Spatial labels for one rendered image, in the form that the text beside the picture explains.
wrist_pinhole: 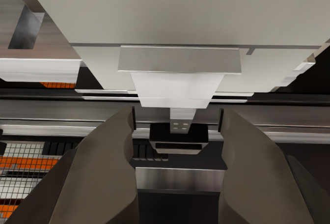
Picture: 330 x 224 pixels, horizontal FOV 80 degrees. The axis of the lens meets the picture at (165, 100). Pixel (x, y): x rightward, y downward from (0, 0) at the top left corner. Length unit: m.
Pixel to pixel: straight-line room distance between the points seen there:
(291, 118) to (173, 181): 0.39
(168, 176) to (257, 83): 0.13
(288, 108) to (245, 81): 0.35
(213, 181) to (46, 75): 0.24
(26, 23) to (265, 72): 0.29
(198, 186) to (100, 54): 0.15
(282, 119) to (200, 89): 0.35
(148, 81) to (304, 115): 0.43
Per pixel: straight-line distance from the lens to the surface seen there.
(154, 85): 0.20
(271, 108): 0.53
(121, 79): 0.20
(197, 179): 0.22
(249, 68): 0.19
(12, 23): 0.32
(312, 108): 0.58
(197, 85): 0.20
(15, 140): 0.77
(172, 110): 0.27
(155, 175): 0.22
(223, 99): 0.25
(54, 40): 0.27
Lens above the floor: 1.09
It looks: 21 degrees down
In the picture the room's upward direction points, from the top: 178 degrees counter-clockwise
